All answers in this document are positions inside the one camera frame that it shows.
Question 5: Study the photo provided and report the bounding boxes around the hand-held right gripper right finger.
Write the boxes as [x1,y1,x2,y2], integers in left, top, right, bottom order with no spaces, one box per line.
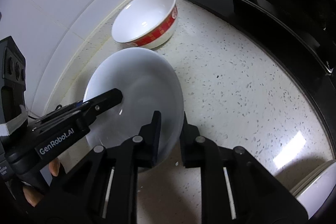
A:
[179,112,309,224]

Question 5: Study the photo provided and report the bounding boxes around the person's left hand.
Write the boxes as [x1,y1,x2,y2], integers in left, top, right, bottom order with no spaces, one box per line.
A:
[22,158,60,208]

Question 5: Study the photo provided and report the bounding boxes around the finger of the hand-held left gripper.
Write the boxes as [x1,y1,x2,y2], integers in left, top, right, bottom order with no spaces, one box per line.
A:
[75,88,123,125]
[56,100,85,112]

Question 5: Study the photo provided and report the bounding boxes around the stacked white dishes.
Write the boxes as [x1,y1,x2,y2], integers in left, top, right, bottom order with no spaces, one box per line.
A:
[288,160,336,220]

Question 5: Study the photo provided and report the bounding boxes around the plain white plate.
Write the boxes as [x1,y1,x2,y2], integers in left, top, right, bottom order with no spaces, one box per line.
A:
[83,47,184,173]

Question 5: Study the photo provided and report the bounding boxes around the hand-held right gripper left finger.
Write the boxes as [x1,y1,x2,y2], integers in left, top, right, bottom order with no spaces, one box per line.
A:
[49,110,162,224]

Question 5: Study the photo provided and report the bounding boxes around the black glass stove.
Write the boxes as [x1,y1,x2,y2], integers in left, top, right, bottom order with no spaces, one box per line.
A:
[180,0,336,161]

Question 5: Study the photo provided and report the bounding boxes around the red and white bowl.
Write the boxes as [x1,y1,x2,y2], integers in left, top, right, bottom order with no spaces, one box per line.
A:
[112,0,178,50]

